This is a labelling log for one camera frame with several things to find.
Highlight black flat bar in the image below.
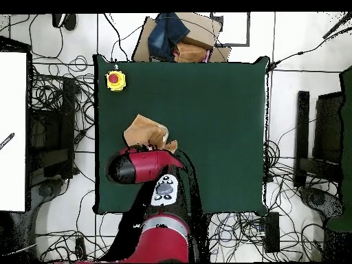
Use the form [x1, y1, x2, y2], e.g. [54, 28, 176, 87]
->
[293, 90, 311, 190]

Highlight blue denim jeans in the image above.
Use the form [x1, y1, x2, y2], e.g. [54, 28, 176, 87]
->
[147, 12, 191, 62]

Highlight black square metal frame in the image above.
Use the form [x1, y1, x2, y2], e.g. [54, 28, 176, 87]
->
[210, 11, 252, 47]

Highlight black pedestal foot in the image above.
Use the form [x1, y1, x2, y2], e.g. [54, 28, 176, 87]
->
[30, 178, 65, 212]
[298, 186, 345, 221]

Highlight black box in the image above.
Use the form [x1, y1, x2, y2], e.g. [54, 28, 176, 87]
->
[312, 91, 345, 166]

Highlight white desk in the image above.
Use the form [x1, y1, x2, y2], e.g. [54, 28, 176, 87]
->
[0, 52, 28, 212]

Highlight black rod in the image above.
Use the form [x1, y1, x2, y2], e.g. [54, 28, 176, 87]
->
[322, 12, 352, 40]

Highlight dark green table cloth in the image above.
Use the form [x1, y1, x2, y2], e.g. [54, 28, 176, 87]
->
[92, 54, 271, 217]

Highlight yellow emergency stop button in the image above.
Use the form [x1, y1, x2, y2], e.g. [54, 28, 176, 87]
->
[105, 69, 128, 93]

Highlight black power strip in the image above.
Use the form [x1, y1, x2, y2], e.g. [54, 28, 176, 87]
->
[263, 211, 281, 254]

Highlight person's foot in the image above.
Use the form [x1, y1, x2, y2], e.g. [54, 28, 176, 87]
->
[65, 13, 78, 32]
[51, 13, 69, 29]

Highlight brown cardboard box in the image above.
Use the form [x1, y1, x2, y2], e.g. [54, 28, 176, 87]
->
[131, 12, 232, 63]

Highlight black equipment case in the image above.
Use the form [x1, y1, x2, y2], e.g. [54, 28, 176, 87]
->
[27, 75, 77, 181]

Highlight green cloth on side table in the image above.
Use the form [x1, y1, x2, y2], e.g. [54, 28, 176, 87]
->
[326, 65, 352, 232]

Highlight black cable with connector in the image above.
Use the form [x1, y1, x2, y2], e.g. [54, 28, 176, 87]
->
[267, 25, 352, 71]

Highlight tan terry towel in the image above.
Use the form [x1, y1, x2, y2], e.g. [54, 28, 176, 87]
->
[122, 113, 179, 154]

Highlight folded tan towel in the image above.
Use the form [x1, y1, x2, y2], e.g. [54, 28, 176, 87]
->
[173, 41, 211, 63]

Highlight black power adapter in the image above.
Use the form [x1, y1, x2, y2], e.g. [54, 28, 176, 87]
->
[75, 236, 88, 261]

